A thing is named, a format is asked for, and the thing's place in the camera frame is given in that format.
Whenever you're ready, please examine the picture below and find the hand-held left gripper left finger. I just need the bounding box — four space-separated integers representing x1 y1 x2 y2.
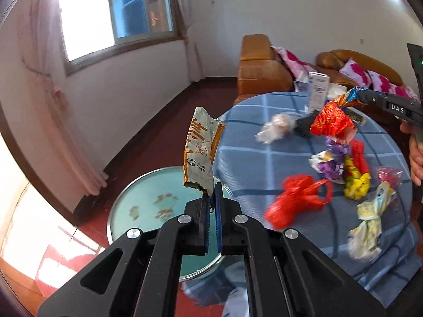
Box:
37 193 212 317

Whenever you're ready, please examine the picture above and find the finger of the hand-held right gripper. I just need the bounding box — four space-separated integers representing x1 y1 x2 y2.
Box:
357 88 389 107

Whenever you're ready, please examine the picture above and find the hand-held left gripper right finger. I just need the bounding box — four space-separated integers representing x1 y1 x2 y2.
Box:
213 181 387 317

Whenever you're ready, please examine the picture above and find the red foil wrapper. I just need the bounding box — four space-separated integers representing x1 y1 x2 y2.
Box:
310 86 366 144

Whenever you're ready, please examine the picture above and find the red foam net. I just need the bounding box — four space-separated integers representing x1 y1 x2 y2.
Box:
350 139 370 174

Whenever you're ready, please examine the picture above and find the green enamel basin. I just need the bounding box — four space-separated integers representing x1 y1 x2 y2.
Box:
106 166 236 283

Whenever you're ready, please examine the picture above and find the grey orange snack wrapper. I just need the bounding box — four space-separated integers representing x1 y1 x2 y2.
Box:
182 106 227 195

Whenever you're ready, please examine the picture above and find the red plastic bag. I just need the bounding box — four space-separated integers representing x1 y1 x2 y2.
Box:
264 175 334 230

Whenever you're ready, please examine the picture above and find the white purple wrapper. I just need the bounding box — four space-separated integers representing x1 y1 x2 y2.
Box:
308 150 347 184

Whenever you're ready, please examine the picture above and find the person's right hand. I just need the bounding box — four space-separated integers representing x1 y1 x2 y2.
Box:
400 122 423 187

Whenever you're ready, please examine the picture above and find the pink floral cushion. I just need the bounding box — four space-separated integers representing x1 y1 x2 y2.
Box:
339 58 420 101

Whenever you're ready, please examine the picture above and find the white tissue pack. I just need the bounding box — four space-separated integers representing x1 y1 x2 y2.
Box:
327 84 347 101

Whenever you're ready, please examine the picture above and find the white carton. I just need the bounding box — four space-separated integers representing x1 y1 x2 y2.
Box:
307 72 330 113

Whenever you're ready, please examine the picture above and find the blue plaid tablecloth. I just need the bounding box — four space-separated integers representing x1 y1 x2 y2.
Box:
183 91 423 317

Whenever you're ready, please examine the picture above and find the pink plastic wrapper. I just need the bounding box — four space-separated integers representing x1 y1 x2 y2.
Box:
377 167 404 189

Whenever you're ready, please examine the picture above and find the clear plastic packet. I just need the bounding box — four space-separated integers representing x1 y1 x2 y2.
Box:
294 72 311 93

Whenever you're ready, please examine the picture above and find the black crumpled bag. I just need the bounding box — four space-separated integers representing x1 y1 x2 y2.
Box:
292 115 314 137

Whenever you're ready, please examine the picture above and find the clear plastic wrapper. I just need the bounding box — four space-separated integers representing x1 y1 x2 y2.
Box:
255 112 296 144

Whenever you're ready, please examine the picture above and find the brown leather armchair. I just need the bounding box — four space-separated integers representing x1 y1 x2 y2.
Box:
234 34 295 106

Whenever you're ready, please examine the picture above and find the white yellow plastic bag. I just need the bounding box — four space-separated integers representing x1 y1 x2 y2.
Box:
347 181 399 260

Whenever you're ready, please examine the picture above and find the pink curtain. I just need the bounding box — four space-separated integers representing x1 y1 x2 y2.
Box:
20 0 108 195
168 0 207 83

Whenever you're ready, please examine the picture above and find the wooden door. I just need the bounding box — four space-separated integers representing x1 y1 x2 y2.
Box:
0 259 47 317

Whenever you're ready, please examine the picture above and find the window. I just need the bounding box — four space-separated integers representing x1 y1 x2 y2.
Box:
58 0 186 76

